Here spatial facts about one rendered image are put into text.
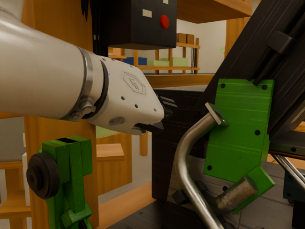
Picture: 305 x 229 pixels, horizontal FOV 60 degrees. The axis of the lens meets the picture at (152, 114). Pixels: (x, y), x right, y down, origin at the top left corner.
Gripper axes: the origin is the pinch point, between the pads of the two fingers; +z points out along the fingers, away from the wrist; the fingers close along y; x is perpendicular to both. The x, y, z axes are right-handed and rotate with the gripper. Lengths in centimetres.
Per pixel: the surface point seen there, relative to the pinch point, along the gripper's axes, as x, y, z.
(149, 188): 40, 5, 41
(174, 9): -8.1, 30.8, 18.4
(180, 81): 13, 37, 53
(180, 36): 100, 429, 497
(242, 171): 0.8, -11.8, 18.2
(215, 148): 3.0, -5.0, 18.2
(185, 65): 142, 379, 529
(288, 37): -20.8, 1.7, 14.3
